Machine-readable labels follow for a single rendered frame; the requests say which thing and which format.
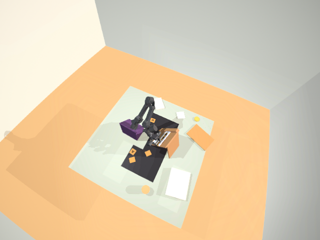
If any white flat card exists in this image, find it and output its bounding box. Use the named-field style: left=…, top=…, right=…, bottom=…
left=176, top=111, right=185, bottom=119

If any white cylindrical jar with orange lid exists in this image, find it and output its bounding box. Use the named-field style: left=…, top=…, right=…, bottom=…
left=141, top=185, right=150, bottom=194

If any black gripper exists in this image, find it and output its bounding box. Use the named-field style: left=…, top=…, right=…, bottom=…
left=146, top=131, right=161, bottom=146

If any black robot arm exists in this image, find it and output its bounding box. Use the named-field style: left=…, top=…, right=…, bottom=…
left=130, top=96, right=159, bottom=141

